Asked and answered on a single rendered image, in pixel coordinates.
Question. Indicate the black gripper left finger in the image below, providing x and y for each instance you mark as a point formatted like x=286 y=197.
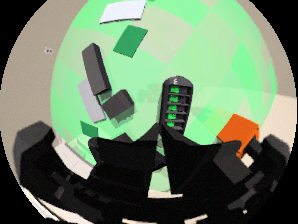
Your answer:
x=139 y=155

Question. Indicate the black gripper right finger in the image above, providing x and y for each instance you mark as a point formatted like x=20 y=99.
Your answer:
x=184 y=157

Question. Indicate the white flat rectangular sheet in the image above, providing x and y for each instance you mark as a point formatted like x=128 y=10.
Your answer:
x=125 y=10

